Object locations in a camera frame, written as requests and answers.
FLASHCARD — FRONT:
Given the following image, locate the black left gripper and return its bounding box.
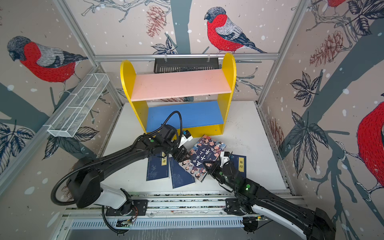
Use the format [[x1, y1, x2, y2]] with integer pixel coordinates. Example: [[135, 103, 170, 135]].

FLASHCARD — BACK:
[[163, 139, 195, 162]]

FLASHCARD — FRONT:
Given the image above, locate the colourful portrait cover book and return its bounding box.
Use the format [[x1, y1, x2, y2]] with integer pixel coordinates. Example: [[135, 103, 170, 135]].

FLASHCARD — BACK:
[[179, 135, 227, 182]]

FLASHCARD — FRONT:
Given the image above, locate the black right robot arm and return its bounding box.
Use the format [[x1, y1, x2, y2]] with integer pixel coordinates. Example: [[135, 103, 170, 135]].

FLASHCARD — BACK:
[[204, 160, 336, 240]]

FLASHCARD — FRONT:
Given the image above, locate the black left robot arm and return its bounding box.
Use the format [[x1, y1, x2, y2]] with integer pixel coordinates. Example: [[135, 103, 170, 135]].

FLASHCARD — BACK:
[[67, 125, 193, 208]]

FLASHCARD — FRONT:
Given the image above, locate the navy book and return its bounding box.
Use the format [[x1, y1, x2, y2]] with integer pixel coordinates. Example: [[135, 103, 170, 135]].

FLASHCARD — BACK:
[[146, 153, 169, 181], [170, 157, 196, 189], [230, 154, 247, 178]]

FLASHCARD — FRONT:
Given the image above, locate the navy book far left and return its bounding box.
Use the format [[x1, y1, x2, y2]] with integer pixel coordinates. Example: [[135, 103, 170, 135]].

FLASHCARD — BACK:
[[146, 153, 169, 181]]

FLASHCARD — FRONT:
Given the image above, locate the navy book far right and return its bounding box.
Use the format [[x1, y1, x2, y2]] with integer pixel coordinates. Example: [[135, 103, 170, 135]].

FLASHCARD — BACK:
[[230, 154, 247, 178]]

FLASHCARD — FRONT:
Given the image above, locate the yellow wooden bookshelf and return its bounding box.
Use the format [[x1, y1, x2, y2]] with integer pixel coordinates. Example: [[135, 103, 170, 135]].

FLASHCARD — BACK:
[[120, 53, 237, 138]]

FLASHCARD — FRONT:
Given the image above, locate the black mesh tray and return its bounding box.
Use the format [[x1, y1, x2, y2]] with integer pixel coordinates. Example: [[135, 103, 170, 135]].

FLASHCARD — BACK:
[[154, 58, 219, 74]]

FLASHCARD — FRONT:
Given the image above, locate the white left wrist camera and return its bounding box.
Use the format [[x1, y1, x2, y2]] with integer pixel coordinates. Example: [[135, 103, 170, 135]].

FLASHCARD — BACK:
[[179, 130, 193, 147]]

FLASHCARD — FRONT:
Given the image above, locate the aluminium rail base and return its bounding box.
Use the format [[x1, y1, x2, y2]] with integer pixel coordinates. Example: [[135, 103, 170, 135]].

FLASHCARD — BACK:
[[64, 190, 313, 232]]

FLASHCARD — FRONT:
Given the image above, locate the white wire mesh basket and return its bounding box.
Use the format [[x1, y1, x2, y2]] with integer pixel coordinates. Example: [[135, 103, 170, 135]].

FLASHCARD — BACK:
[[48, 73, 110, 138]]

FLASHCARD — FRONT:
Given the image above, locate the aluminium horizontal frame bar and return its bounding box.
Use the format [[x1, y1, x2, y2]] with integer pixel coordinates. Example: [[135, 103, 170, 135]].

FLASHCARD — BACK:
[[94, 53, 280, 63]]

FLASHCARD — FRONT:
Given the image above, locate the black corrugated cable hose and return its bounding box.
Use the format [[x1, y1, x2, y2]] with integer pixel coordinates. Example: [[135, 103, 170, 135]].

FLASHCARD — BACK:
[[50, 110, 184, 207]]

